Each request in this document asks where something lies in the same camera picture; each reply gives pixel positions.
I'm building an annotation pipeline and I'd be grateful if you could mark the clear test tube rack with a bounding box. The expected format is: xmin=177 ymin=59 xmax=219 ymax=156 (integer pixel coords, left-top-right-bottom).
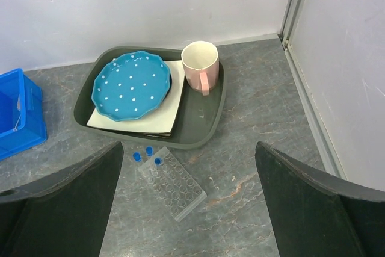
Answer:
xmin=145 ymin=147 xmax=207 ymax=222

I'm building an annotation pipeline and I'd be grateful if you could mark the white square plate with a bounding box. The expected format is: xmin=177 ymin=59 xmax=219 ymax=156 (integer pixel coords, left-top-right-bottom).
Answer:
xmin=87 ymin=60 xmax=185 ymax=135

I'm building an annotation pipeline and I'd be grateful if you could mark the blue cap test tube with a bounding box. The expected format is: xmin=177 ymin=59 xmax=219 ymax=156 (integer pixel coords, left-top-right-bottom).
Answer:
xmin=132 ymin=151 xmax=150 ymax=178
xmin=145 ymin=146 xmax=155 ymax=163
xmin=151 ymin=157 xmax=162 ymax=176

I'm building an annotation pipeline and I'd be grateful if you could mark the blue dotted plate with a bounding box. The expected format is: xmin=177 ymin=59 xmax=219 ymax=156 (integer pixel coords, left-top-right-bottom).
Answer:
xmin=91 ymin=51 xmax=171 ymax=122

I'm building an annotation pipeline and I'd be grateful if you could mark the blue divided plastic bin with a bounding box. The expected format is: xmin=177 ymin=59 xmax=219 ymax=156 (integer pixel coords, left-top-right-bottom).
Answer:
xmin=1 ymin=68 xmax=47 ymax=160

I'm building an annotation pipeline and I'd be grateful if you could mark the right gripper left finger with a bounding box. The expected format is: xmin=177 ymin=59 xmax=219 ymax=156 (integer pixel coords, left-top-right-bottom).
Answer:
xmin=1 ymin=141 xmax=123 ymax=256

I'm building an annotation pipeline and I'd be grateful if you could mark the pink mug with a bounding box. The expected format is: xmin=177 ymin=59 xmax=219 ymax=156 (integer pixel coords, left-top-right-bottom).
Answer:
xmin=181 ymin=40 xmax=219 ymax=96

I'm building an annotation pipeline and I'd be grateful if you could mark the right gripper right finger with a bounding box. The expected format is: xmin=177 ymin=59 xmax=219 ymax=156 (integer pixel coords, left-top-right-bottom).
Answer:
xmin=255 ymin=141 xmax=384 ymax=256

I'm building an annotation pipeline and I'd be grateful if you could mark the grey oval tray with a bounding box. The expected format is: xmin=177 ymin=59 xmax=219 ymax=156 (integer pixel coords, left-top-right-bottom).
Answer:
xmin=72 ymin=46 xmax=228 ymax=150

